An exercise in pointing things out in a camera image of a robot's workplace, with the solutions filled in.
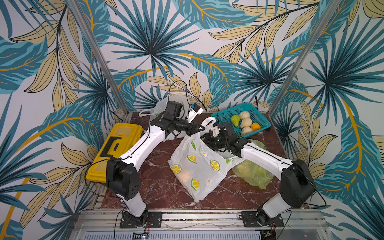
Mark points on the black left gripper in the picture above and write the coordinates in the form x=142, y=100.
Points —
x=192, y=129

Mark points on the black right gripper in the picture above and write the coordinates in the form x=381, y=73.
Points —
x=213, y=141

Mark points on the small green pear back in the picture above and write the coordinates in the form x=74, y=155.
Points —
x=235, y=120

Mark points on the white pear front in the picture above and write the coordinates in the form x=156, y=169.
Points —
x=246, y=131

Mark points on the white lemon plastic bag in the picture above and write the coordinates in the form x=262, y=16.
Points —
x=197, y=167

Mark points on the green avocado plastic bag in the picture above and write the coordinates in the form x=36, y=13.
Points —
x=253, y=174

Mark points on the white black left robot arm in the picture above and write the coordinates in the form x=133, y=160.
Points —
x=122, y=176

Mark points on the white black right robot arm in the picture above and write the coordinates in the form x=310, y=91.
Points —
x=297, y=184

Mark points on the orange pear right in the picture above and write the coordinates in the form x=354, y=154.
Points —
x=255, y=127

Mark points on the yellow tool box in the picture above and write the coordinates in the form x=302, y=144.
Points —
x=121, y=138

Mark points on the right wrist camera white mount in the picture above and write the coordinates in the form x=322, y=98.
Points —
x=216, y=131

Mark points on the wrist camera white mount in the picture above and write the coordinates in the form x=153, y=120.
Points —
x=216, y=131
x=193, y=112

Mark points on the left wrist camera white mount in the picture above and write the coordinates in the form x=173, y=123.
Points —
x=193, y=112

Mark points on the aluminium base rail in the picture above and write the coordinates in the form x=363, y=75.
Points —
x=183, y=224

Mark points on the aluminium right frame post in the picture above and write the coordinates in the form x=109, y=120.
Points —
x=318, y=30

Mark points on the aluminium frame post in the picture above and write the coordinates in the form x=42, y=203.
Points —
x=94, y=46
x=318, y=30

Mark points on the aluminium left frame post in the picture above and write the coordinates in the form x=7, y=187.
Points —
x=94, y=46

